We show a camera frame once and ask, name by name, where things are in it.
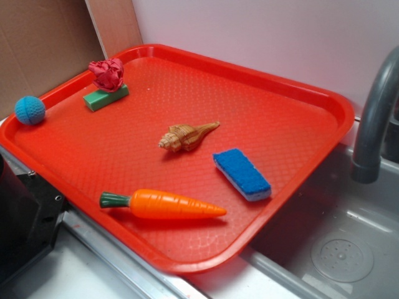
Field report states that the green rectangular block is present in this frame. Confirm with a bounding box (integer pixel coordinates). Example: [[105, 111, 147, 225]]
[[83, 84, 130, 112]]

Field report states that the grey faucet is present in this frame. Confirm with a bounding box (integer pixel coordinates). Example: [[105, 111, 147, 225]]
[[350, 47, 398, 184]]

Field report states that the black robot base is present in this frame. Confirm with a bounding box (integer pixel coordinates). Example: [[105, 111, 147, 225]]
[[1, 157, 66, 286]]

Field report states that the blue sponge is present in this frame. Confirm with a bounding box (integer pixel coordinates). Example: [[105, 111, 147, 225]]
[[213, 148, 272, 202]]

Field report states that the crumpled red cloth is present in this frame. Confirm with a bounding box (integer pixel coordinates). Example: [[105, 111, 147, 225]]
[[88, 58, 124, 93]]

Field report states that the grey plastic sink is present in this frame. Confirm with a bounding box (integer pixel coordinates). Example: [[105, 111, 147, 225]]
[[243, 145, 398, 298]]

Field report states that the orange toy carrot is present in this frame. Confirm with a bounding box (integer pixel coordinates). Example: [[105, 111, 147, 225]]
[[99, 189, 227, 219]]

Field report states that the sink drain cover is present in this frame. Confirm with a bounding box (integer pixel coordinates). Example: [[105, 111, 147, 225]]
[[310, 232, 374, 283]]

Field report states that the brown striped seashell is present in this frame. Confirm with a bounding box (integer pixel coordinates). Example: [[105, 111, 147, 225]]
[[158, 121, 220, 153]]

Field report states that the red plastic tray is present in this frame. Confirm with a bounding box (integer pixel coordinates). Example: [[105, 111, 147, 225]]
[[1, 45, 355, 274]]

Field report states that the blue textured ball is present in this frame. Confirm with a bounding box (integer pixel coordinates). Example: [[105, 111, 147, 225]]
[[14, 96, 46, 125]]

